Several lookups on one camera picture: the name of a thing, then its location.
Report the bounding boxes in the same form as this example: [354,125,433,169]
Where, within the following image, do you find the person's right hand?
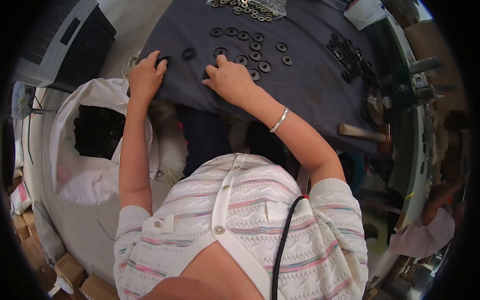
[202,55,260,108]

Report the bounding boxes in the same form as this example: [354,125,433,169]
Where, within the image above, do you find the grey air cooler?
[14,0,117,94]

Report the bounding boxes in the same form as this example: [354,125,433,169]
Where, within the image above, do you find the white paper packet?
[343,0,391,31]

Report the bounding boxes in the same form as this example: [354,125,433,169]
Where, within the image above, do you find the person's left hand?
[128,50,168,103]

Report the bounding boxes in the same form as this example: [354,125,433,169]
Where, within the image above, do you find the clear bag of metal washers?
[205,0,287,23]

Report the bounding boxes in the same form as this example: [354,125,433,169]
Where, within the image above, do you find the group of black discs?
[209,27,294,82]

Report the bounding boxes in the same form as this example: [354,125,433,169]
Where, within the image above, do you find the heap of cardboard boxes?
[10,210,121,300]

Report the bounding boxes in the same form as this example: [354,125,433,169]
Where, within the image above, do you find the person's legs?
[176,106,301,180]

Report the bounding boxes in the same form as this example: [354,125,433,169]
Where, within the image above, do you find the white plastic bag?
[11,82,37,121]

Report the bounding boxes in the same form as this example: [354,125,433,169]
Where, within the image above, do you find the pile of black parts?
[325,33,379,85]

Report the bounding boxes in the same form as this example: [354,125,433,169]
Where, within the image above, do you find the wooden handled hammer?
[338,123,394,155]

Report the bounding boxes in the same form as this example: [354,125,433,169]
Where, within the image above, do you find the green press machine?
[388,56,447,111]

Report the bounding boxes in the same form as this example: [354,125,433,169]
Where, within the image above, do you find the silver bracelet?
[269,107,290,134]

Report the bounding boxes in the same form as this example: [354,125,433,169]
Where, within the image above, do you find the white sack of black parts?
[49,77,160,206]

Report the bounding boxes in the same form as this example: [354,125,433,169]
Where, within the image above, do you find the black cable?
[271,195,306,300]

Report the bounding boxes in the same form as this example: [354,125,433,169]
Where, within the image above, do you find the person's body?
[113,152,369,300]

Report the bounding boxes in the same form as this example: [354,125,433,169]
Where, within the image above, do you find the dark grey table cloth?
[137,0,399,155]

